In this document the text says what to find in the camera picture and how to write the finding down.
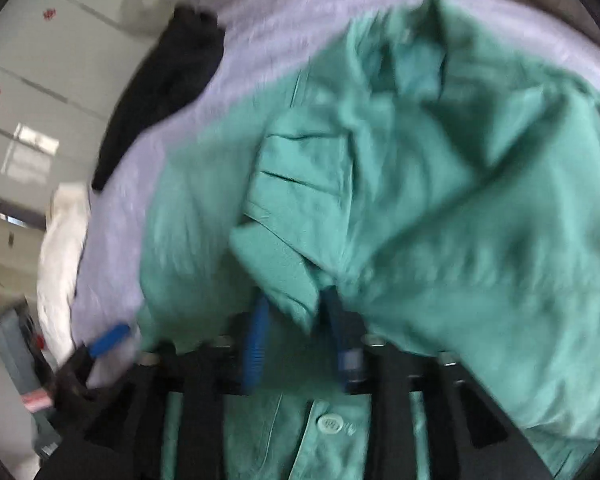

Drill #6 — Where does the white padded garment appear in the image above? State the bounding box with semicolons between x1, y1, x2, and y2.
36;182;93;361

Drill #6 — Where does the white electric fan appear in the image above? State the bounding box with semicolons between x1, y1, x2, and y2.
120;0;185;36

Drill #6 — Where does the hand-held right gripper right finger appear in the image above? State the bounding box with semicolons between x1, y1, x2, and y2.
323;289;556;480

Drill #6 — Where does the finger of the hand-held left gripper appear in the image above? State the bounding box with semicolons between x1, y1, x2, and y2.
54;322;133;392

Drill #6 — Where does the black garment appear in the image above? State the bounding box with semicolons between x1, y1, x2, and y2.
90;4;227;192

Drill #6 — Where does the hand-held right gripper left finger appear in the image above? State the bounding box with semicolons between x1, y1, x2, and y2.
34;296;273;480

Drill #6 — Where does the green shirt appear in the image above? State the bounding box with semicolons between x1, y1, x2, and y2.
137;0;600;480

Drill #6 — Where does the lavender bed blanket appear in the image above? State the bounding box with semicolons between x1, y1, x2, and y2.
72;0;600;356

